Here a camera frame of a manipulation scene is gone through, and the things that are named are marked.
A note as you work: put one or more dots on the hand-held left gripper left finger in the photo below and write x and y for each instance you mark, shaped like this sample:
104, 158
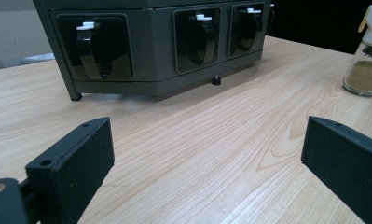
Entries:
71, 165

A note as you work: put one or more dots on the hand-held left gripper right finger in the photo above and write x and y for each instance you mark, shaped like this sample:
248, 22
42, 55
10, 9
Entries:
348, 165

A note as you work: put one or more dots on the white lid spice jar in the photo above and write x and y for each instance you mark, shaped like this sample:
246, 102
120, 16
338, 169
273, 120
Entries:
365, 68

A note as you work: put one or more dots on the dark grey corner spice rack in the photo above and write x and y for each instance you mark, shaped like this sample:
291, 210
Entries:
155, 46

